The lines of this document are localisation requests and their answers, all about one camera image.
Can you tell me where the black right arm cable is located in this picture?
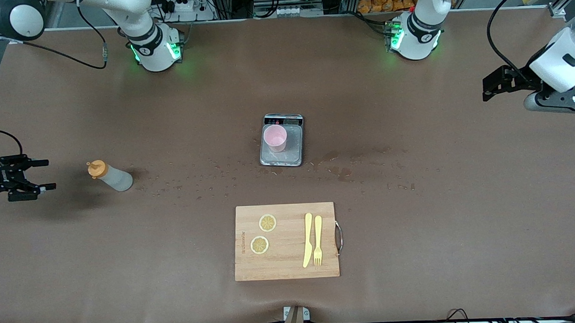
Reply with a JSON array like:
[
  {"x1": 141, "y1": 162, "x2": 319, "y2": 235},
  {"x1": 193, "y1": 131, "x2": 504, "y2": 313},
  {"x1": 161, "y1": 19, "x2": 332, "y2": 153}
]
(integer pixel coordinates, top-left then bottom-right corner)
[{"x1": 0, "y1": 0, "x2": 112, "y2": 158}]

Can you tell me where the table cover sheet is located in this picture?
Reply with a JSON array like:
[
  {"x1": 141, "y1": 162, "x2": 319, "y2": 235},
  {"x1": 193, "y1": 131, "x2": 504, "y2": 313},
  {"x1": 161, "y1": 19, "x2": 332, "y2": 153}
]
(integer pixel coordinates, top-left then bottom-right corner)
[{"x1": 0, "y1": 6, "x2": 575, "y2": 323}]

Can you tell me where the yellow plastic fork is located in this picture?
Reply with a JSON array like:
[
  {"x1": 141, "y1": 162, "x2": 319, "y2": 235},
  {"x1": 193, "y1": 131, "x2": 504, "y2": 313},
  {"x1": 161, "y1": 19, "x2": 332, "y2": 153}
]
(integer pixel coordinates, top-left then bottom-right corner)
[{"x1": 312, "y1": 215, "x2": 324, "y2": 267}]

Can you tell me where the sauce bottle with orange cap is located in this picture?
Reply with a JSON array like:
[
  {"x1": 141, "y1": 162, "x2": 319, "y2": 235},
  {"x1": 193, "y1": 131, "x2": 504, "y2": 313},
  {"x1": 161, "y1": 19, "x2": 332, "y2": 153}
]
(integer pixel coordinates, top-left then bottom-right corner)
[{"x1": 87, "y1": 158, "x2": 134, "y2": 193}]

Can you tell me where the black floor cable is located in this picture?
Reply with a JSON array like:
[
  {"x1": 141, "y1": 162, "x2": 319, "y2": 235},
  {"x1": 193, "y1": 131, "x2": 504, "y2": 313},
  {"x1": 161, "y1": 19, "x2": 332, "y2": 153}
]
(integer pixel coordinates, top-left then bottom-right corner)
[{"x1": 446, "y1": 304, "x2": 575, "y2": 323}]

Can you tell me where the digital kitchen scale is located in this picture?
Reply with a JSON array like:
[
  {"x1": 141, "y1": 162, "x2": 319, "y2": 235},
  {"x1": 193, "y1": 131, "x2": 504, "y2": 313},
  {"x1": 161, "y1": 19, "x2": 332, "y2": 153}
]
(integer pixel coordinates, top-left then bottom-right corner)
[{"x1": 258, "y1": 113, "x2": 306, "y2": 169}]

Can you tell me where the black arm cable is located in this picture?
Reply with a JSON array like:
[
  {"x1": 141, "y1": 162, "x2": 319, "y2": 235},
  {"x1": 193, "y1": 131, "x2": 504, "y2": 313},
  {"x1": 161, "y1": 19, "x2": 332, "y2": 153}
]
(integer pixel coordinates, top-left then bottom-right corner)
[
  {"x1": 485, "y1": 0, "x2": 570, "y2": 74},
  {"x1": 0, "y1": 0, "x2": 112, "y2": 158}
]

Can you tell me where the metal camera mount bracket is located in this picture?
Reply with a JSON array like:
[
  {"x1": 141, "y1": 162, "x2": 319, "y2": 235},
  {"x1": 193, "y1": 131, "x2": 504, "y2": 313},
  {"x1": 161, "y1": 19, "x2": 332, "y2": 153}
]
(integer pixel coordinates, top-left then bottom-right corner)
[{"x1": 282, "y1": 305, "x2": 311, "y2": 323}]

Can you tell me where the lemon slice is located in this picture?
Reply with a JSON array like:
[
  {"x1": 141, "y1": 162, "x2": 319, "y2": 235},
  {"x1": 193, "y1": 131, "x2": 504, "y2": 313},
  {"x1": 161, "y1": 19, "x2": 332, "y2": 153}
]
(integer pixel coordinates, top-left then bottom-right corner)
[
  {"x1": 250, "y1": 235, "x2": 270, "y2": 255},
  {"x1": 258, "y1": 214, "x2": 278, "y2": 233}
]

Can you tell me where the wooden cutting board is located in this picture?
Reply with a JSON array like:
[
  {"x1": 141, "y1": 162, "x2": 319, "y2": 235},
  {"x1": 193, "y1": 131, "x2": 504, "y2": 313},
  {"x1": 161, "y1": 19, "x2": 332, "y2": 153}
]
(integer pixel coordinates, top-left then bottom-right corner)
[{"x1": 232, "y1": 202, "x2": 345, "y2": 282}]

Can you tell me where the yellow plastic knife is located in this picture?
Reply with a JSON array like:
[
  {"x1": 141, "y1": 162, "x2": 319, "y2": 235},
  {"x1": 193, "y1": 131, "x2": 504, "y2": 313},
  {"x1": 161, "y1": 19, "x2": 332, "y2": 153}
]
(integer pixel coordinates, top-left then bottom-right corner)
[{"x1": 301, "y1": 212, "x2": 315, "y2": 269}]

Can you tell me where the white power strip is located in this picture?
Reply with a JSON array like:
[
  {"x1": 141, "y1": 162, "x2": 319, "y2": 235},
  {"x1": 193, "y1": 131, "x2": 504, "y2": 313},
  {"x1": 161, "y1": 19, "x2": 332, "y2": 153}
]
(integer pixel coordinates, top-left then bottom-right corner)
[{"x1": 165, "y1": 0, "x2": 216, "y2": 23}]

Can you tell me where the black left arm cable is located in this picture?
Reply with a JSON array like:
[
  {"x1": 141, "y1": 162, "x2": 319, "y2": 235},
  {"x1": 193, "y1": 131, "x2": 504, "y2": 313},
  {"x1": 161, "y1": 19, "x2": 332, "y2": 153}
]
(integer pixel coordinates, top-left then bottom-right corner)
[{"x1": 485, "y1": 0, "x2": 570, "y2": 74}]

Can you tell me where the pink cup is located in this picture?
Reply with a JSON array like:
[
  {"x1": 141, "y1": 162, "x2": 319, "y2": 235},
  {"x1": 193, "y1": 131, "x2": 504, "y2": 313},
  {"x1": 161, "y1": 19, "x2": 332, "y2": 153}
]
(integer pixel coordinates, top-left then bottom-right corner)
[{"x1": 263, "y1": 124, "x2": 288, "y2": 153}]

